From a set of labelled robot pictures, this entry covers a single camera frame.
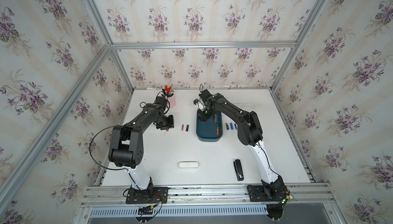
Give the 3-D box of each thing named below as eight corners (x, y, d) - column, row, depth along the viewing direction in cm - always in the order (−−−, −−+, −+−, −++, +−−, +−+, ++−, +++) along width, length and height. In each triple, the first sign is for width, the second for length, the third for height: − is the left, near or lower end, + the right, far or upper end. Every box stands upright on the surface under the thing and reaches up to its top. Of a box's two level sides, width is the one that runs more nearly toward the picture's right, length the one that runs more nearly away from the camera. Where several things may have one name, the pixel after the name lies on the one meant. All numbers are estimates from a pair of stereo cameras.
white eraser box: (179, 169, 83) (178, 167, 80) (179, 163, 85) (179, 161, 82) (198, 169, 83) (198, 167, 80) (198, 163, 85) (198, 161, 82)
